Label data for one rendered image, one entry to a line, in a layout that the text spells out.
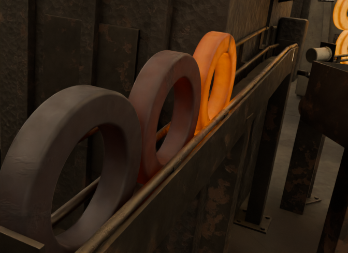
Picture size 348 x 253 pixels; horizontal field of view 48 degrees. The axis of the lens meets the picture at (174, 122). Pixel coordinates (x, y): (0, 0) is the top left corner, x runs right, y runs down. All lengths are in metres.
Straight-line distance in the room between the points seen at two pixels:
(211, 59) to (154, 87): 0.18
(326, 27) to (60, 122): 3.85
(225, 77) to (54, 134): 0.48
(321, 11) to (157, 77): 3.73
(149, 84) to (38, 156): 0.19
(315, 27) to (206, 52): 3.55
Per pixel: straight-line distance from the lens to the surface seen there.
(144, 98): 0.44
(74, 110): 0.32
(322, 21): 4.10
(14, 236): 0.32
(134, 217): 0.42
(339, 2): 1.75
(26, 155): 0.31
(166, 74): 0.46
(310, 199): 1.96
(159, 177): 0.47
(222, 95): 0.74
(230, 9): 0.94
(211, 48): 0.62
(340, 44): 1.79
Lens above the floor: 0.81
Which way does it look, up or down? 17 degrees down
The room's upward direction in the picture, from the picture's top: 7 degrees clockwise
